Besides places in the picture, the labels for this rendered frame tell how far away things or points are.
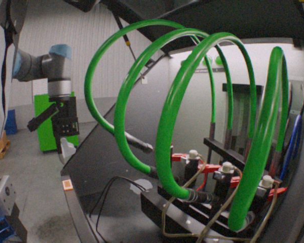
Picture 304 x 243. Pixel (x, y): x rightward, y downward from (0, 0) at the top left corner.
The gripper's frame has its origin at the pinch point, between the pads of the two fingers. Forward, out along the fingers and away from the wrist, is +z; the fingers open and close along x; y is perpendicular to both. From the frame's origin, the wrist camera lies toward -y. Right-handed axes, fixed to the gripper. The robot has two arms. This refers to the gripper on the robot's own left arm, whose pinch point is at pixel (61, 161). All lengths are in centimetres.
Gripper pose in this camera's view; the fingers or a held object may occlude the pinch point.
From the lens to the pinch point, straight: 52.1
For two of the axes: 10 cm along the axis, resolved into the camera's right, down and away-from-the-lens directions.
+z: 0.0, 9.8, 2.0
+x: -5.9, -1.6, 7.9
